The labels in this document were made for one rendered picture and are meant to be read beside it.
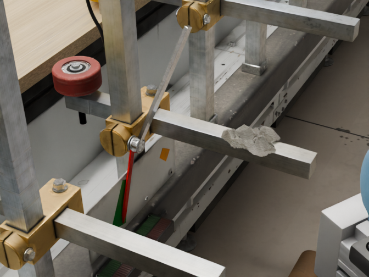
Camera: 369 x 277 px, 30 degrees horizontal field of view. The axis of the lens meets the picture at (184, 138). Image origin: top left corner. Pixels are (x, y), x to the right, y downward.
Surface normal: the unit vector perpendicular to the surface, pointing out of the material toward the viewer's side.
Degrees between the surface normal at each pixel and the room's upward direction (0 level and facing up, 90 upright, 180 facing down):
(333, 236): 90
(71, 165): 90
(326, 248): 90
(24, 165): 90
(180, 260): 0
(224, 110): 0
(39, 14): 0
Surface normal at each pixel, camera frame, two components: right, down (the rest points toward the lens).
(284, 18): -0.48, 0.51
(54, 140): 0.88, 0.26
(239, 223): -0.03, -0.82
